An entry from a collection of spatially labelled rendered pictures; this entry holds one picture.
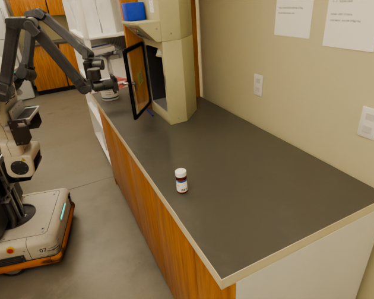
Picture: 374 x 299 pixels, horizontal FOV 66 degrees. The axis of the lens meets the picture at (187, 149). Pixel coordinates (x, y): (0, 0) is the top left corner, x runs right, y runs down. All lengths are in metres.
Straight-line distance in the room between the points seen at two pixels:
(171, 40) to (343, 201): 1.10
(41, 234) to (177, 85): 1.34
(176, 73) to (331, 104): 0.81
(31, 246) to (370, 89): 2.06
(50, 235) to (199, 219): 1.37
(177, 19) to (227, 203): 0.99
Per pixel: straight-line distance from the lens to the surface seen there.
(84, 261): 2.31
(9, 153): 2.08
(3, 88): 1.75
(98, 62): 1.92
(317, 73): 1.34
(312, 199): 1.14
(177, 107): 1.70
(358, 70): 1.23
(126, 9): 1.73
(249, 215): 1.03
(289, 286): 1.11
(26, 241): 2.23
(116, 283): 2.11
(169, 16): 1.60
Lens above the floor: 1.62
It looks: 28 degrees down
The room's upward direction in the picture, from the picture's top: 5 degrees counter-clockwise
